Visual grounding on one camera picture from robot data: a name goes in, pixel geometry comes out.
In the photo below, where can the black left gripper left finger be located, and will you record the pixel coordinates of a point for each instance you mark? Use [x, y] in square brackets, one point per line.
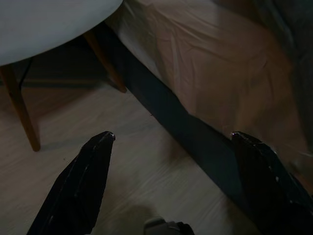
[75, 186]

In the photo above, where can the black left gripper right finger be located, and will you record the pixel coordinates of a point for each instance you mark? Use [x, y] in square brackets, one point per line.
[271, 191]

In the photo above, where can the white chair with wooden legs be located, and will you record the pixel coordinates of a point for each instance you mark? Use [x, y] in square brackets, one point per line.
[44, 29]

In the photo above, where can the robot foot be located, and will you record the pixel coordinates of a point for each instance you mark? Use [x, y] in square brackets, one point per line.
[166, 226]

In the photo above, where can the bed with beige sheet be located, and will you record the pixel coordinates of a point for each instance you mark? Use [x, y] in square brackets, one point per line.
[207, 63]

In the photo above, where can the dark grey blanket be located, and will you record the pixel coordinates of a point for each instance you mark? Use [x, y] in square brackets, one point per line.
[291, 29]

